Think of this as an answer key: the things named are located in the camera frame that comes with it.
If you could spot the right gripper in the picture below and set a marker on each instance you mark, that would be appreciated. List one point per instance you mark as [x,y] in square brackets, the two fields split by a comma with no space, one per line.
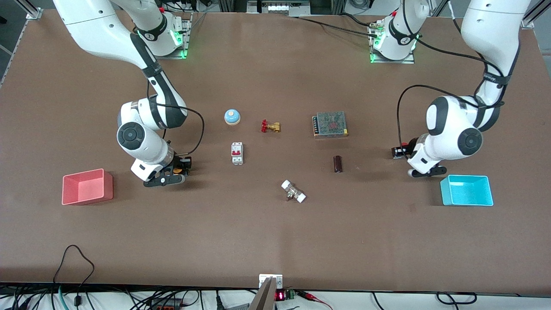
[180,162]

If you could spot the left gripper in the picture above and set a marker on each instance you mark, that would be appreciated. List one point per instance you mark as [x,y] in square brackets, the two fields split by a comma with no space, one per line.
[412,147]

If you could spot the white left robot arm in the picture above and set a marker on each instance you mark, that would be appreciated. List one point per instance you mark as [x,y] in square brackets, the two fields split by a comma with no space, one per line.
[490,26]

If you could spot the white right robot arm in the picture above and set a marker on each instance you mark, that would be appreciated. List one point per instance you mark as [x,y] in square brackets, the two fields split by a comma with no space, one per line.
[99,30]

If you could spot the white circuit breaker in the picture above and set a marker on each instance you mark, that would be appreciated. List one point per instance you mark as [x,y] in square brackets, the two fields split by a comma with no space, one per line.
[237,153]

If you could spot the dark red capacitor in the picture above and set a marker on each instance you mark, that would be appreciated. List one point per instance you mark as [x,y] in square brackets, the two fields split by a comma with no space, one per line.
[338,164]

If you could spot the blue call bell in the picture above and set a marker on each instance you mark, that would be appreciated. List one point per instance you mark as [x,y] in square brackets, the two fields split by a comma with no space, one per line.
[232,116]

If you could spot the metal mesh power supply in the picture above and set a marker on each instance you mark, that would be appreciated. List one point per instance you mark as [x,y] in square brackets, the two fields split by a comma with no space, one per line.
[330,124]

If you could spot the cyan plastic box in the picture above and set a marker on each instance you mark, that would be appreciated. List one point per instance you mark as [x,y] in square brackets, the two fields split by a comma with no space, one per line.
[467,191]

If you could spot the pink plastic box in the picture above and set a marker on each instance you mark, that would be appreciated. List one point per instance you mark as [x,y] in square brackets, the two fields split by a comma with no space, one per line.
[86,189]

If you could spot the metal fitting white ends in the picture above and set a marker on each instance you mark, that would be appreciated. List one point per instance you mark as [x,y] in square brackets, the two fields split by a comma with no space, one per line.
[293,191]

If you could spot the red digit display module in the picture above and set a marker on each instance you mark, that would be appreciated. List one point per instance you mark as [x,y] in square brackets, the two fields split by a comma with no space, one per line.
[282,295]

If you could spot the red clip lead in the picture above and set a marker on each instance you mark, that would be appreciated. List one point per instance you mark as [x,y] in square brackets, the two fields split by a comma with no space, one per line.
[314,297]

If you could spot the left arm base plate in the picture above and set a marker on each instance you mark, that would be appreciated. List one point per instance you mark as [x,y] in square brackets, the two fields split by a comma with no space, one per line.
[411,61]

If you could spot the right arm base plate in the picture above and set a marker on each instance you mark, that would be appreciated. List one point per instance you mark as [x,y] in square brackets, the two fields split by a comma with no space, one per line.
[186,41]

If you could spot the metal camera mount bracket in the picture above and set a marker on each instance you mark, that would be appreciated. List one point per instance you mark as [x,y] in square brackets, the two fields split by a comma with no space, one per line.
[264,297]

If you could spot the aluminium frame corner bracket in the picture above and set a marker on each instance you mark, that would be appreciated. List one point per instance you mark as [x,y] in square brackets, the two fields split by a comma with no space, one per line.
[529,19]
[34,13]

